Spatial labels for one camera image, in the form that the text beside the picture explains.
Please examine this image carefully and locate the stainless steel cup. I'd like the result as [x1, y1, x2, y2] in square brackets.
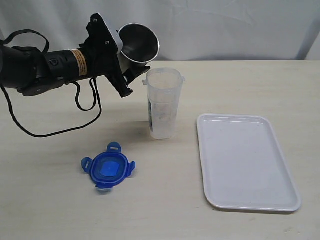
[118, 23, 160, 73]

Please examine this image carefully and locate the white rectangular tray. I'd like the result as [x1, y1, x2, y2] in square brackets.
[196, 113, 302, 213]

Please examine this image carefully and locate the clear plastic tall container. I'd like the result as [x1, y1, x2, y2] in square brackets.
[142, 67, 185, 140]

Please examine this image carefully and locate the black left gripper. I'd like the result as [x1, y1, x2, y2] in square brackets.
[79, 14, 151, 98]

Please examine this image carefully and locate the blue container lid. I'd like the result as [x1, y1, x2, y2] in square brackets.
[80, 141, 136, 195]

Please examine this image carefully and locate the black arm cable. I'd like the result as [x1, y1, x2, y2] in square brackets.
[0, 29, 103, 138]

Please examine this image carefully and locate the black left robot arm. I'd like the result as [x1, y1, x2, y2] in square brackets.
[0, 13, 160, 97]

